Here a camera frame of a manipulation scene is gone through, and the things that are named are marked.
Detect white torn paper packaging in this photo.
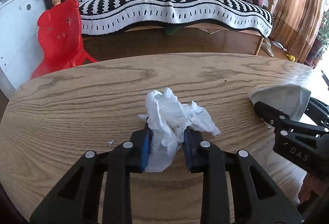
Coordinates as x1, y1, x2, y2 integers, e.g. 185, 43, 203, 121
248, 83, 311, 121

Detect white tissue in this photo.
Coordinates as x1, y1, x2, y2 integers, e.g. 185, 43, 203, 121
139, 87, 221, 173

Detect right hand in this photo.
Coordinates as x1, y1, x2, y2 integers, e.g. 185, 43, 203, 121
298, 173, 318, 203

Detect yellow toy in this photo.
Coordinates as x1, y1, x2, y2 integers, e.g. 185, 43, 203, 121
286, 54, 296, 62

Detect white slippers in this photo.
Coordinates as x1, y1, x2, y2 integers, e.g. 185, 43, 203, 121
261, 38, 274, 57

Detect potted green plant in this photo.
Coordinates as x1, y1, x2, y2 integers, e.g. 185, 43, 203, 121
306, 0, 328, 68

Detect brown curtain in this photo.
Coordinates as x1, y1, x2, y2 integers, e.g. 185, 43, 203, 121
271, 0, 324, 63

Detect white cabinet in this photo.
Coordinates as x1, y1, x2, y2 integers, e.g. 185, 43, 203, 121
1, 0, 47, 99

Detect red plastic chair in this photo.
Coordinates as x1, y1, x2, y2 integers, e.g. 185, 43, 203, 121
31, 0, 97, 79

